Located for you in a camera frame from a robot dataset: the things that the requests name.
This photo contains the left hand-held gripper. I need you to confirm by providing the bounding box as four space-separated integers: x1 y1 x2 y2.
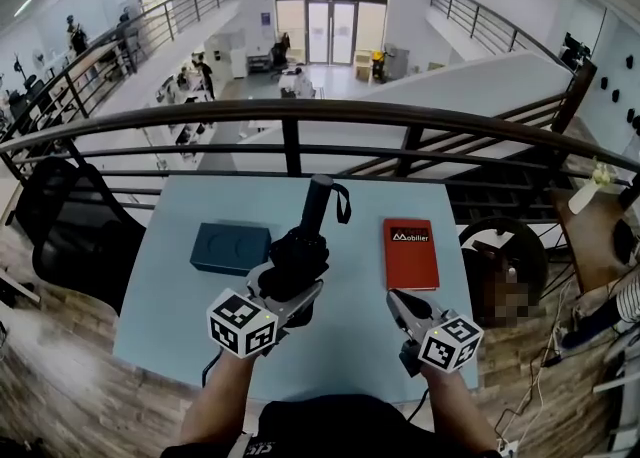
205 263 326 360

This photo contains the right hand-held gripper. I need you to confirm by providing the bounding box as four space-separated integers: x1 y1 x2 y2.
385 289 486 379

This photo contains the black handheld device with strap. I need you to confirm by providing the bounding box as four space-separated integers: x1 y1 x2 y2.
258 173 353 303

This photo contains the person's right forearm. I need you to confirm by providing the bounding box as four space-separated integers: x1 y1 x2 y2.
423 364 500 453

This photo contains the person's left forearm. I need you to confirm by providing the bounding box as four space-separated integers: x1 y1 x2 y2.
178 347 260 449

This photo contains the red book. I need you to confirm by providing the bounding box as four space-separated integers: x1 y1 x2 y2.
382 217 442 293

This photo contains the dark blue box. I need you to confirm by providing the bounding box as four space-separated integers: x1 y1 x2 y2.
189 221 274 278

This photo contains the light blue table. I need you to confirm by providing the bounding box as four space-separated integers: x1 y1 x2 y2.
111 174 481 405

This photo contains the person's black shirt torso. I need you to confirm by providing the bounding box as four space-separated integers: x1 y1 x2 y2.
162 392 501 458

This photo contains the dark staircase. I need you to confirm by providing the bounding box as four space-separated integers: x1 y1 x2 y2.
342 59 599 223

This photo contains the white power strip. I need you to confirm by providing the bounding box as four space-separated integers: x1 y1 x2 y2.
493 437 522 458

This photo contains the dark metal balcony railing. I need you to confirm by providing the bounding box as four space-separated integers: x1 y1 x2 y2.
0 97 640 228

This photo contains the wooden side table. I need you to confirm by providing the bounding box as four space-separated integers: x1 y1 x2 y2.
548 187 632 296

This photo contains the black mesh office chair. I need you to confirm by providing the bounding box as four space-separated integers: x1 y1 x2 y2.
13 155 148 318

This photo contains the striped cloth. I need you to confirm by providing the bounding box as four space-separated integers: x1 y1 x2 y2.
616 274 640 323

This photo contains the white cabinet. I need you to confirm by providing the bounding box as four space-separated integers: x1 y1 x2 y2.
203 29 248 81

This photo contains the yellow cart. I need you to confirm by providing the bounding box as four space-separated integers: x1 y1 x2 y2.
369 47 392 83

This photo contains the glass entrance door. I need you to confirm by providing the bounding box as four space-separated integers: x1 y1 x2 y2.
271 0 394 68

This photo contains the long mezzanine railing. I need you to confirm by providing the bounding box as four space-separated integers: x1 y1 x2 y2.
0 0 237 148

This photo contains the short mezzanine railing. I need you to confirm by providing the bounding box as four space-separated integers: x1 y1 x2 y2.
429 0 575 73

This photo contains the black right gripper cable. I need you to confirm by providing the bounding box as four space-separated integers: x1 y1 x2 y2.
406 387 431 423

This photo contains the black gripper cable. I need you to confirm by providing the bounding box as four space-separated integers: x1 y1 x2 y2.
200 349 225 388
406 387 431 423

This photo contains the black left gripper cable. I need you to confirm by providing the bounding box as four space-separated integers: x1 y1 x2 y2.
200 349 225 388

